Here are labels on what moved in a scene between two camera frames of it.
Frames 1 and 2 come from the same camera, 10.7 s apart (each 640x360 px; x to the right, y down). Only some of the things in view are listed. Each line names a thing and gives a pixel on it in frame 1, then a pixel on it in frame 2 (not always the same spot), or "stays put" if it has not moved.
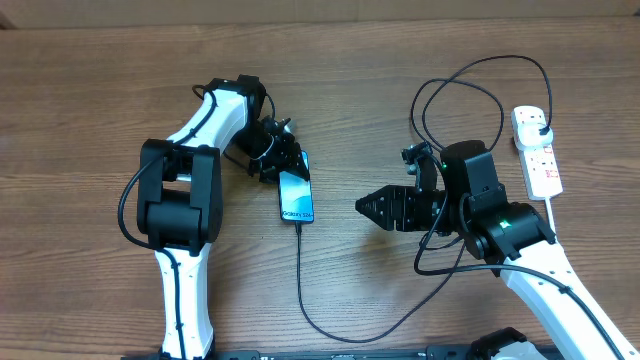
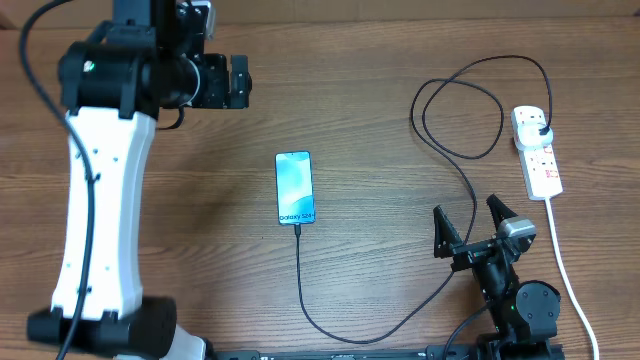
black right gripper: (398, 207) to (447, 242)
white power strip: (539, 167) stays put
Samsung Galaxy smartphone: (296, 195) stays put
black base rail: (431, 353) stays put
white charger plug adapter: (529, 134) stays put
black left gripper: (288, 153) to (216, 96)
